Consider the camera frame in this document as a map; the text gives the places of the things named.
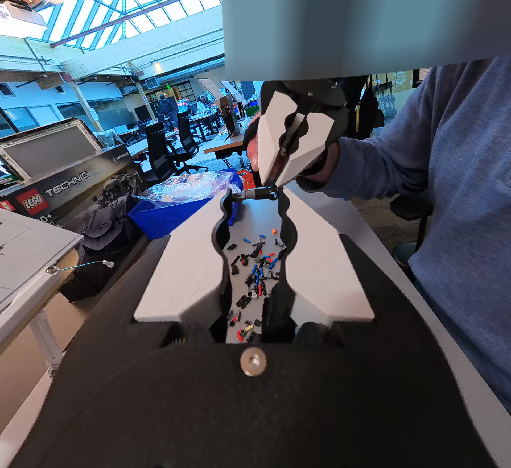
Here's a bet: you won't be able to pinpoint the person's blue clothed torso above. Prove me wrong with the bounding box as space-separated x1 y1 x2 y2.
407 53 511 417

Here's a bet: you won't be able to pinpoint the person's right forearm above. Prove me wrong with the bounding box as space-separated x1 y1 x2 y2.
323 77 452 201

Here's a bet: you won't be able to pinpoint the person's right hand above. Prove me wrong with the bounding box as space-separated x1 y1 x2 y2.
246 133 341 191

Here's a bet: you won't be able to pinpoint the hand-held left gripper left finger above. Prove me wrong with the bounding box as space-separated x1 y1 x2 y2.
134 189 234 335

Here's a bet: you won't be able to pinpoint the wooden office desk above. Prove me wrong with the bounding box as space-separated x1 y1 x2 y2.
204 125 261 158

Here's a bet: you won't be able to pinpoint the blue plastic bin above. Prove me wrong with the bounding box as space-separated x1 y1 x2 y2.
128 171 245 241

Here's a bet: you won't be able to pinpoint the clear plastic bags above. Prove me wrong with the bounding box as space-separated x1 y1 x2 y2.
138 171 241 208

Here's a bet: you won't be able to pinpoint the tall black carton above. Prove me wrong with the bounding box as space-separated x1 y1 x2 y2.
220 95 245 138

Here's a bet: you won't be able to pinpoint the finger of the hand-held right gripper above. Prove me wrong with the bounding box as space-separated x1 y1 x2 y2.
257 91 299 187
277 113 335 189

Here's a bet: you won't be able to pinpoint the pile of small lego pins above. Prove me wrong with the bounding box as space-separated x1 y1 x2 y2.
228 233 289 310

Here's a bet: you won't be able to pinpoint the metal-framed panel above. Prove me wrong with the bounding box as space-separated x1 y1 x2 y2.
0 117 103 182

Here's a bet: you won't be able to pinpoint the Lego Technic box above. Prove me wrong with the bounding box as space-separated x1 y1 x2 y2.
0 145 149 303

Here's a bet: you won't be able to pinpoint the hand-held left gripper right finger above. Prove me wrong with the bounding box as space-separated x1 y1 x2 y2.
277 188 376 338

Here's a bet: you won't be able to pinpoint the black backpack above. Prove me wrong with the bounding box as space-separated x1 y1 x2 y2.
351 75 386 140

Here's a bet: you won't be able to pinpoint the open instruction booklet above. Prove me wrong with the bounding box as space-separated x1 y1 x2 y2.
0 209 84 317

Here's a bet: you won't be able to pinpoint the black office chair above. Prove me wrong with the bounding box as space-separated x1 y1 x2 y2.
146 121 179 184
176 111 209 174

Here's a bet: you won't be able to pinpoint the dark grey lego pin joiner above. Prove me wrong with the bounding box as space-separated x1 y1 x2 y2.
231 187 279 202

